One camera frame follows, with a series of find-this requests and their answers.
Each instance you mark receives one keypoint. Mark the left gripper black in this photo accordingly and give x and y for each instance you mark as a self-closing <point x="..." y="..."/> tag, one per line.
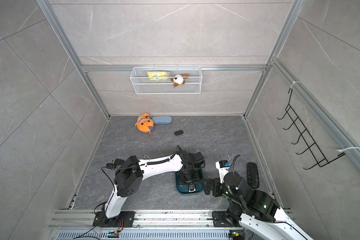
<point x="184" y="180"/>

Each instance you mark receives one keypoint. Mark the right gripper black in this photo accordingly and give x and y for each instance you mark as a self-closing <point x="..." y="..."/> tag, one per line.
<point x="216" y="182"/>

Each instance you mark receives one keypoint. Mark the teal storage box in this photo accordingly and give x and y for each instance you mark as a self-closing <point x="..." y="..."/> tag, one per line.
<point x="184" y="189"/>

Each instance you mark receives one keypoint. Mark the BMW key silver black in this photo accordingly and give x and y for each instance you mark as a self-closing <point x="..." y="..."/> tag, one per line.
<point x="192" y="188"/>

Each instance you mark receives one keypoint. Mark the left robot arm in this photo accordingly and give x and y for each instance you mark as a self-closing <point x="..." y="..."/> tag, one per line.
<point x="132" y="172"/>

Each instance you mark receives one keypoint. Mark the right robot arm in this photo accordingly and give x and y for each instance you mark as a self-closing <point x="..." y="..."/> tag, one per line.
<point x="251" y="209"/>

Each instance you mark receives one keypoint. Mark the black key far centre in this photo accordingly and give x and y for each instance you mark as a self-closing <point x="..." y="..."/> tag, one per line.
<point x="179" y="132"/>

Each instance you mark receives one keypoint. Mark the black oblong object right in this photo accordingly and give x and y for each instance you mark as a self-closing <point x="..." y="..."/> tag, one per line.
<point x="253" y="178"/>

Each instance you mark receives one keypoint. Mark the light blue glasses case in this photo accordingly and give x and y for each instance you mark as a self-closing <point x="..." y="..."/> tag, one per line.
<point x="162" y="119"/>

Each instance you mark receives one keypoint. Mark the orange plush toy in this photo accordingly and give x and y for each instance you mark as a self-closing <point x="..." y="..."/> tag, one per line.
<point x="144" y="123"/>

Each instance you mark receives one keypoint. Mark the brown white plush dog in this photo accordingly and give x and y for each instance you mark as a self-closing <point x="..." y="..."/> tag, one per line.
<point x="179" y="79"/>

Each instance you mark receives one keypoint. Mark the yellow plush in basket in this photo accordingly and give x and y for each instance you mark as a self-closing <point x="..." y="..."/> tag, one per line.
<point x="158" y="75"/>

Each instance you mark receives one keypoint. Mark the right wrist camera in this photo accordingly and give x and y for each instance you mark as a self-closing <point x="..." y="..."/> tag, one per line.
<point x="223" y="168"/>

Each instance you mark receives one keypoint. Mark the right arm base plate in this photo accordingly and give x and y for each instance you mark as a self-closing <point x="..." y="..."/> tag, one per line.
<point x="225" y="220"/>

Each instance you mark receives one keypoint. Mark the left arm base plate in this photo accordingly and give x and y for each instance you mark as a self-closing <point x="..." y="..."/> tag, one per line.
<point x="117" y="219"/>

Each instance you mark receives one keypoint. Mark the white wire basket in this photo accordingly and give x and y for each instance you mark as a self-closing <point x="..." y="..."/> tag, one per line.
<point x="143" y="86"/>

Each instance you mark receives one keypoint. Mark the black wall hook rack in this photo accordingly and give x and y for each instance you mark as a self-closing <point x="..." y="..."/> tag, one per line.
<point x="305" y="136"/>

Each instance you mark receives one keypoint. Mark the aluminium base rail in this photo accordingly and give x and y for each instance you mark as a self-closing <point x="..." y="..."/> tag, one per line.
<point x="170" y="225"/>

